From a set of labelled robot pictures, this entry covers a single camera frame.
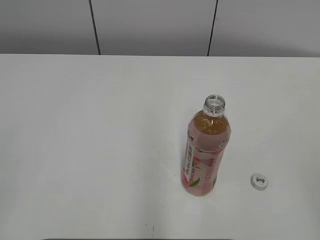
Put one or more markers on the pink label tea bottle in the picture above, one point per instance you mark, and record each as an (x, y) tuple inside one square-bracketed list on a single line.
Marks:
[(208, 134)]

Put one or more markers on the white bottle cap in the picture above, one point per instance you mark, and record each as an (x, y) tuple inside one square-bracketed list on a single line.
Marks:
[(259, 182)]

